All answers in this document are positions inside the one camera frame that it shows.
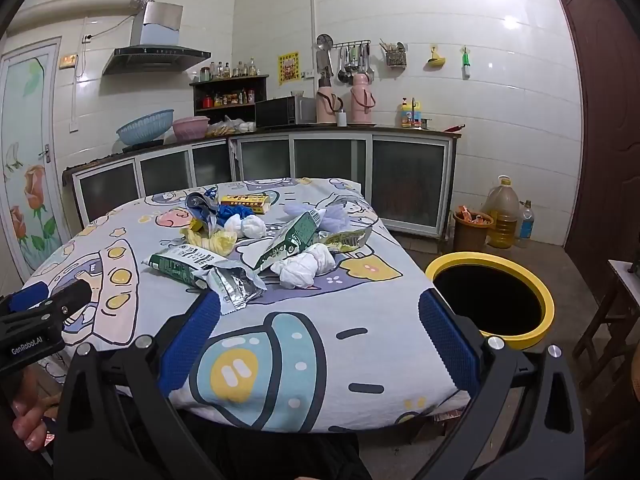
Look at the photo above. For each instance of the black microwave oven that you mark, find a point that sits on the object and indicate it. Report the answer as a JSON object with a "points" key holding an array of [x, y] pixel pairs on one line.
{"points": [[280, 112]]}

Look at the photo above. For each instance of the metal strainer ladle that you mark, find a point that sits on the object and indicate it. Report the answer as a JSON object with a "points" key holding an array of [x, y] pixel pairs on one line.
{"points": [[324, 42]]}

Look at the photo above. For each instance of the yellow wall hook holder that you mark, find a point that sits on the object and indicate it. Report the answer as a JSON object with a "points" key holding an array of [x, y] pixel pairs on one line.
{"points": [[435, 62]]}

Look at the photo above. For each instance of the plastic bags on counter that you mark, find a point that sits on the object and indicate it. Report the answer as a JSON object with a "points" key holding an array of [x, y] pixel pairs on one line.
{"points": [[230, 126]]}

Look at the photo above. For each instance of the blue gloves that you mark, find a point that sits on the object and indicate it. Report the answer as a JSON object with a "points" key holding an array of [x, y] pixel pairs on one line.
{"points": [[237, 211]]}

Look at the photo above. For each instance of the green carton package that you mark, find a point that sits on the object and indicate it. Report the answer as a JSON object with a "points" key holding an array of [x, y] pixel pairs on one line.
{"points": [[287, 242]]}

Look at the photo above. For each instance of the wall chopstick holder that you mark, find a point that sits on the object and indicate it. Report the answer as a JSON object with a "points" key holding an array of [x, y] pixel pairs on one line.
{"points": [[395, 57]]}

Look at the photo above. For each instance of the rack of hanging utensils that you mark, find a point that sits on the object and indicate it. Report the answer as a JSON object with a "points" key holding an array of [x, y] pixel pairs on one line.
{"points": [[352, 60]]}

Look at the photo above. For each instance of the dark wooden spice shelf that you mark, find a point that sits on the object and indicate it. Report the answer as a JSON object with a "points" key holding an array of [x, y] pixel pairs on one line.
{"points": [[260, 87]]}

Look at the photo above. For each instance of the lilac mesh bath puff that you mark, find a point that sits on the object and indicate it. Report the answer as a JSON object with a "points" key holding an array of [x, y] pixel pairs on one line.
{"points": [[332, 217]]}

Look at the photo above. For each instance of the green white wall gadget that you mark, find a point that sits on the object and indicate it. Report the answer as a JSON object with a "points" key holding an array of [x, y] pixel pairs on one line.
{"points": [[466, 62]]}

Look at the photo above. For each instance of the pink thermos flask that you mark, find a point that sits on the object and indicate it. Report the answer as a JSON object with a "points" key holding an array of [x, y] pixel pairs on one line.
{"points": [[327, 105], [360, 102]]}

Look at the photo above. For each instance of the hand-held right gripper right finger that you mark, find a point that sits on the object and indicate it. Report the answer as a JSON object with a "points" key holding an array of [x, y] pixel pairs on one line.
{"points": [[450, 346]]}

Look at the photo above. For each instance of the steel range hood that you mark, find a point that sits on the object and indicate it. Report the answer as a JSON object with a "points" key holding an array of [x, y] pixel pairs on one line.
{"points": [[155, 55]]}

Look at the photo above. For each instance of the glass door kitchen cabinet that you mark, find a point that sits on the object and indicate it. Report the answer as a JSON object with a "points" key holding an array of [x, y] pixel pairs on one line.
{"points": [[407, 180]]}

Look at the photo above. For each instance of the yellow plastic bag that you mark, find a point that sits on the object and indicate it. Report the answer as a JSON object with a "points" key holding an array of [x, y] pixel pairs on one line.
{"points": [[217, 242]]}

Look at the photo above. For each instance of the blue plastic wrapper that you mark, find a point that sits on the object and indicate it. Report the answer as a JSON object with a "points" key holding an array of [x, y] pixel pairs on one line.
{"points": [[200, 204]]}

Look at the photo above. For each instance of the silver foil packet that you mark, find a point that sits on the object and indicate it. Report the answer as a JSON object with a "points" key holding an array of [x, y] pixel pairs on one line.
{"points": [[235, 287]]}

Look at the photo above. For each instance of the pink plastic basin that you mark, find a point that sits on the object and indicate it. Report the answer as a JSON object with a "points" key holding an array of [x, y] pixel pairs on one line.
{"points": [[191, 129]]}

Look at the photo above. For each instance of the large cooking oil jug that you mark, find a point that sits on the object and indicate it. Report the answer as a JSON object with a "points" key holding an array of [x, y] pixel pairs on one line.
{"points": [[501, 215]]}

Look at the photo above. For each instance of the clear water bottle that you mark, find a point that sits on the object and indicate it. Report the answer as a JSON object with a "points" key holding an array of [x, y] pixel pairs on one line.
{"points": [[526, 225]]}

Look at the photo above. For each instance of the yellow cardboard box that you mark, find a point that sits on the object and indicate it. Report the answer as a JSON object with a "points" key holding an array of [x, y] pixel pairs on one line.
{"points": [[245, 200]]}

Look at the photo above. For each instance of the orange wall socket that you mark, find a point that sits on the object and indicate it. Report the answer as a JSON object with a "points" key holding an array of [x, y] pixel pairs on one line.
{"points": [[68, 60]]}

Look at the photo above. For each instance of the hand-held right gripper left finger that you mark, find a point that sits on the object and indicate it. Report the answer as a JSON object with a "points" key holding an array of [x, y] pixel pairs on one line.
{"points": [[194, 341]]}

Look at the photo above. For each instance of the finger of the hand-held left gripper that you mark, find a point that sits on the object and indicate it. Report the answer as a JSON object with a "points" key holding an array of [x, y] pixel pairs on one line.
{"points": [[75, 294], [29, 295]]}

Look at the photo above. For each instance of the yellow wall poster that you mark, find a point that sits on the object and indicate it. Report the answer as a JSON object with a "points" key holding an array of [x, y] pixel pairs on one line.
{"points": [[288, 67]]}

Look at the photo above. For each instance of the yellow green snack packet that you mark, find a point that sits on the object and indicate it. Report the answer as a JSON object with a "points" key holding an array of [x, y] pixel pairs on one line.
{"points": [[345, 241]]}

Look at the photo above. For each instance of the white tissue ball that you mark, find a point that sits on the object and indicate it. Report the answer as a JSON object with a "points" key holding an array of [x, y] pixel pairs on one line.
{"points": [[247, 226], [305, 265]]}

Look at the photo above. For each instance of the yellow rimmed black bin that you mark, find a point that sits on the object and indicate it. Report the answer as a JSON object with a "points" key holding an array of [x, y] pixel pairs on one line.
{"points": [[547, 305]]}

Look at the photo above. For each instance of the row of condiment jars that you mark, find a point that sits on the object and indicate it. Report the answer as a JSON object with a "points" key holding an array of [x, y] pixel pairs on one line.
{"points": [[230, 70]]}

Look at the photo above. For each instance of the brown wooden door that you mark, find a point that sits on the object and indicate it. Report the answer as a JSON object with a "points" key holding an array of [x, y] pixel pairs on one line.
{"points": [[610, 110]]}

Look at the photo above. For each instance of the blue plastic basket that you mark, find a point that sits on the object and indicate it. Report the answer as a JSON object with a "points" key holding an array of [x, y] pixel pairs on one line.
{"points": [[145, 127]]}

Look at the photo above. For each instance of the wooden stool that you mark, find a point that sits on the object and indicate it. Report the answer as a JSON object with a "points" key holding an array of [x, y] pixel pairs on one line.
{"points": [[612, 310]]}

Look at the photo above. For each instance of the red pan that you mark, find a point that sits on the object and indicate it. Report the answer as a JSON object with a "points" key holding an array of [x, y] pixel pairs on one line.
{"points": [[452, 128]]}

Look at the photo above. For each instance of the silver exhaust duct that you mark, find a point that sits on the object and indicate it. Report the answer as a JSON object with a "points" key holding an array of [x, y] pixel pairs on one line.
{"points": [[75, 7]]}

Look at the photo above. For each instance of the brown waste bin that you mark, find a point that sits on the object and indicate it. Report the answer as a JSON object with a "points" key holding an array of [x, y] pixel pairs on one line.
{"points": [[470, 237]]}

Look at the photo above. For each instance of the person's left hand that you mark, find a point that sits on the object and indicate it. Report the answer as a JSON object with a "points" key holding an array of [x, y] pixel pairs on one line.
{"points": [[27, 422]]}

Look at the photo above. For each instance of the cartoon printed blanket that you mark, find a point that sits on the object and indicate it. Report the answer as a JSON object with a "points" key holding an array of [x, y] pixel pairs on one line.
{"points": [[320, 345]]}

